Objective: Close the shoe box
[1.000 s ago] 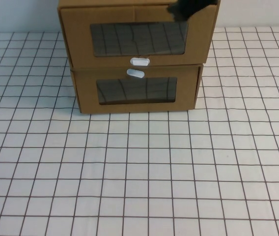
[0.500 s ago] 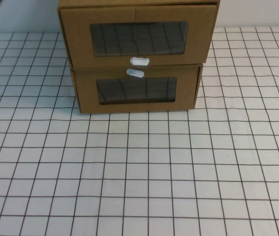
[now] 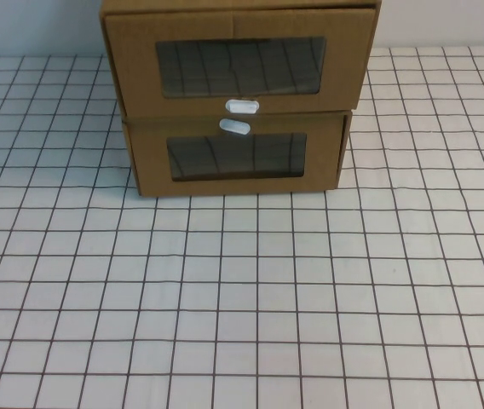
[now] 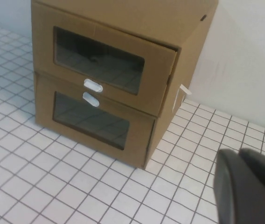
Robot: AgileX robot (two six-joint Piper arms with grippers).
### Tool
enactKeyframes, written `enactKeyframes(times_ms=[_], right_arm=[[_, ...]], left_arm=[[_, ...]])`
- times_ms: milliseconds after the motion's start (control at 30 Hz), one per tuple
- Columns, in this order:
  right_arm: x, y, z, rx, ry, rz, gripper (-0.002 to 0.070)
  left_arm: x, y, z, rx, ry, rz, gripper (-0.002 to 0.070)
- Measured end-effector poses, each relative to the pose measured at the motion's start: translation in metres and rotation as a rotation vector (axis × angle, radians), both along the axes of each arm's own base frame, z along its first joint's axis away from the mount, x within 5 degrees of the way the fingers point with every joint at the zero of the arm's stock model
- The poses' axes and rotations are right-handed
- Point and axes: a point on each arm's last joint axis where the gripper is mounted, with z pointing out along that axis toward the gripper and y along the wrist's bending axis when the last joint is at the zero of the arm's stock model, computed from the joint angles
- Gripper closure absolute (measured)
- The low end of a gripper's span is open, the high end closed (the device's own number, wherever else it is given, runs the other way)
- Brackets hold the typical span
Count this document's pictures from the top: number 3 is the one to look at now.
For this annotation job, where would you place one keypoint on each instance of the brown cardboard shoe box shell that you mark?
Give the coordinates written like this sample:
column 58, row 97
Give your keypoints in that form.
column 242, row 3
column 347, row 132

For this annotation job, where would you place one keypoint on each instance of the white grid tablecloth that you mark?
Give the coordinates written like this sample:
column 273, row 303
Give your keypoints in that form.
column 242, row 307

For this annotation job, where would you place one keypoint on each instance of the brown cardboard drawer with window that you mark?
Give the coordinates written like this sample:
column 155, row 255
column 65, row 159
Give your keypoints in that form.
column 131, row 68
column 148, row 170

